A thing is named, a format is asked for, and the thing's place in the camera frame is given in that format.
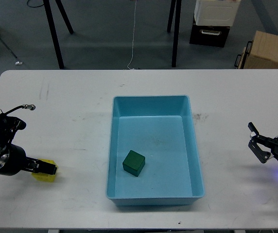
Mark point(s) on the white plastic storage box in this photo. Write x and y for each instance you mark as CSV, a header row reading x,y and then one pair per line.
x,y
216,12

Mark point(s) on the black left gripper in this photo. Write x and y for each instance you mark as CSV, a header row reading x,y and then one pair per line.
x,y
15,160

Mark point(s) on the black storage crate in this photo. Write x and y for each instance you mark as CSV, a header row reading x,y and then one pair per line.
x,y
214,36

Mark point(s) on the green cube block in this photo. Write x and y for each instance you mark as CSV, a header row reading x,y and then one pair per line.
x,y
134,163

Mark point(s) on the brown cardboard box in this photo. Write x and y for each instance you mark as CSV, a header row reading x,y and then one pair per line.
x,y
264,52

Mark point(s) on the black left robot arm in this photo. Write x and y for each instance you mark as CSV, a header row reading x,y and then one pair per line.
x,y
9,125

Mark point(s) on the black right tripod legs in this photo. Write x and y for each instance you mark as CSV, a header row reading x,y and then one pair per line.
x,y
174,21

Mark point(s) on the light blue plastic bin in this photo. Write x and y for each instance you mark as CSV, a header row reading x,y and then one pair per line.
x,y
161,129

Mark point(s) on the yellow cube block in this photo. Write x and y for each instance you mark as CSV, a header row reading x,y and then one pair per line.
x,y
45,177

